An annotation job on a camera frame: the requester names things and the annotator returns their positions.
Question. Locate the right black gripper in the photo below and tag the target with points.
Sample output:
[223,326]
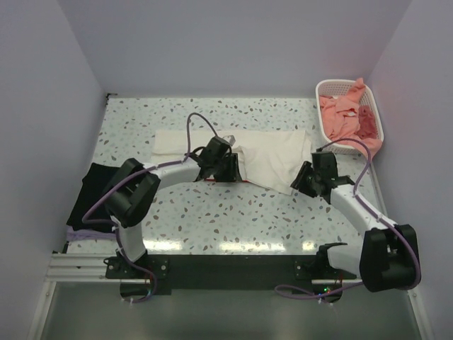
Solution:
[303,178]

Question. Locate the salmon pink t shirt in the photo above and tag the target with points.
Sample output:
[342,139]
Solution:
[339,113]

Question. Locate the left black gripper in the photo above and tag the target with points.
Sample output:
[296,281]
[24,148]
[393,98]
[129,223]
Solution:
[230,168]

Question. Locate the lavender folded t shirt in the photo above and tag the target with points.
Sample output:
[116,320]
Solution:
[87,234]

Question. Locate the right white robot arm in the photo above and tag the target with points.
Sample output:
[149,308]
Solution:
[388,257]

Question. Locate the white t shirt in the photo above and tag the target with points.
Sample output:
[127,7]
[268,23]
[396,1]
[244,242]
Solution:
[270,160]

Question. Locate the white plastic laundry basket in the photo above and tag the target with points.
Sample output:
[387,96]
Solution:
[354,92]

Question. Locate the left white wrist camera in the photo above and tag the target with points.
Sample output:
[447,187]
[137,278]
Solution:
[230,139]

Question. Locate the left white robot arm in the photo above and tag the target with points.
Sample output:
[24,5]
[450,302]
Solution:
[131,191]

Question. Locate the dark pink t shirt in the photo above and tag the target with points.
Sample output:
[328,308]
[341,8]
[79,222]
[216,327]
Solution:
[368,128]

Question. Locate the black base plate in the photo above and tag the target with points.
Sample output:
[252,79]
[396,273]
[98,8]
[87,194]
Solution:
[157,274]

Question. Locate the black folded t shirt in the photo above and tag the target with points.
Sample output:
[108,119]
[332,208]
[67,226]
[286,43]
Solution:
[93,184]

